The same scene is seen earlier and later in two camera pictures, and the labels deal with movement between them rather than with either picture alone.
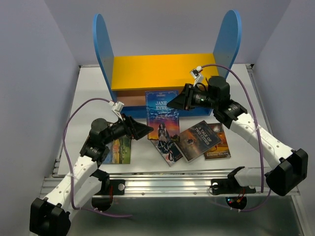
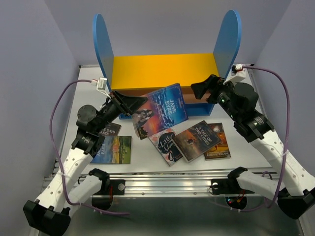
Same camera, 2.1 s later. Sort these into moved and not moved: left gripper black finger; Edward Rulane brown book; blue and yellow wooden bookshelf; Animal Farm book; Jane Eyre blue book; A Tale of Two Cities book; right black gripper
Moved: right black gripper; left gripper black finger; Jane Eyre blue book
Not moved: Animal Farm book; A Tale of Two Cities book; blue and yellow wooden bookshelf; Edward Rulane brown book
